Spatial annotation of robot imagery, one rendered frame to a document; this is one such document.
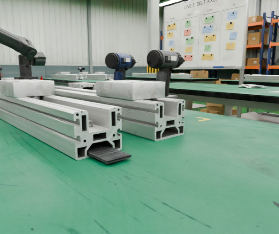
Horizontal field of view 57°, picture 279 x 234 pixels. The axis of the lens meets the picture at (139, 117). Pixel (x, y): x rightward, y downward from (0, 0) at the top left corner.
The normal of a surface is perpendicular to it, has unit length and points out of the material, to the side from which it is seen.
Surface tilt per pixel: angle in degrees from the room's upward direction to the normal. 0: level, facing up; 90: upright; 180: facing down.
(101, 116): 90
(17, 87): 90
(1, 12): 90
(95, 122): 90
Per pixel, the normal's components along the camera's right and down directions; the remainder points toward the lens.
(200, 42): -0.80, 0.11
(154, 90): 0.66, 0.13
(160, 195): 0.00, -0.98
